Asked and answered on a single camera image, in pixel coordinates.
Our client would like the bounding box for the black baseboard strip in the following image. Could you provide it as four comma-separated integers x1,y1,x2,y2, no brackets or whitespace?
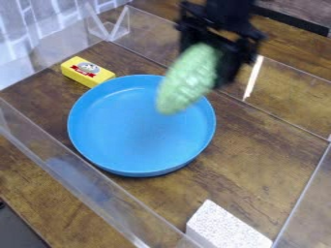
252,6,331,37

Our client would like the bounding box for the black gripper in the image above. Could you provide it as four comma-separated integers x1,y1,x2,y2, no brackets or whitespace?
176,0,266,88

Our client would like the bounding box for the white speckled foam block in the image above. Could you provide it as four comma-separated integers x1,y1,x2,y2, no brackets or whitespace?
185,200,272,248

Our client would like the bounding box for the blue round tray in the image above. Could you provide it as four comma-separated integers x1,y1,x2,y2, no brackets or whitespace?
66,75,216,177

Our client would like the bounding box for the green bitter gourd toy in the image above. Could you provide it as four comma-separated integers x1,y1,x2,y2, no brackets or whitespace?
156,43,222,114

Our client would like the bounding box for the yellow rectangular box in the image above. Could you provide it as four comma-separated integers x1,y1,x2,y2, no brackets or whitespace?
61,56,116,88

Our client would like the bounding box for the clear acrylic enclosure wall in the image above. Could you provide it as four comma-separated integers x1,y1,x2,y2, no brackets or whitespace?
0,0,331,248

